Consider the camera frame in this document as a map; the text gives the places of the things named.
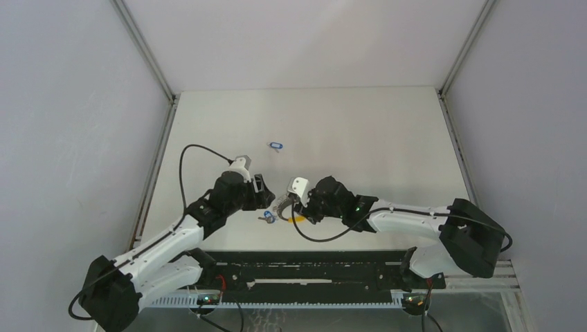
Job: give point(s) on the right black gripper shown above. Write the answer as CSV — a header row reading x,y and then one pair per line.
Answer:
x,y
307,211

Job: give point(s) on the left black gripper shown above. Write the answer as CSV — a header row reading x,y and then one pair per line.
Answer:
x,y
259,200

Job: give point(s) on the blue tagged key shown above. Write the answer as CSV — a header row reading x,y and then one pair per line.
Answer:
x,y
268,217
276,146

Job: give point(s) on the metal keyring with yellow tag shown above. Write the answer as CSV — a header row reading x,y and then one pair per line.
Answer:
x,y
282,210

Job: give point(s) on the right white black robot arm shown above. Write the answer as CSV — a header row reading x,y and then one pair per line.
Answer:
x,y
464,237

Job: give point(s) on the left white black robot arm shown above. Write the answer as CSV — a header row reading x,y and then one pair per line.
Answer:
x,y
116,290

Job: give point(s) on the left electronics board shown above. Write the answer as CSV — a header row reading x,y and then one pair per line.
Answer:
x,y
208,300

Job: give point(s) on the electronics board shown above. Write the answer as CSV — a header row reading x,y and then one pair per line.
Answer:
x,y
208,300
415,305

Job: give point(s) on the right electronics board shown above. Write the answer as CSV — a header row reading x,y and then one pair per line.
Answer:
x,y
415,305

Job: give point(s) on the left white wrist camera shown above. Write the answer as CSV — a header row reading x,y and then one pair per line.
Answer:
x,y
241,166

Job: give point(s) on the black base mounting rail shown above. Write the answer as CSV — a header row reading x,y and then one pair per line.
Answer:
x,y
304,275

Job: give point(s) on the white slotted cable duct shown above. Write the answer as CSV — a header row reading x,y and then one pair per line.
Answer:
x,y
185,299

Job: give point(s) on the right aluminium frame post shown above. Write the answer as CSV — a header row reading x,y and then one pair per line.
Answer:
x,y
471,38

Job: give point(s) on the aluminium frame post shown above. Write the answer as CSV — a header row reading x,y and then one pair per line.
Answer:
x,y
471,38
123,11

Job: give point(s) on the left aluminium frame post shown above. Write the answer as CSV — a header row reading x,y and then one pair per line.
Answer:
x,y
123,11

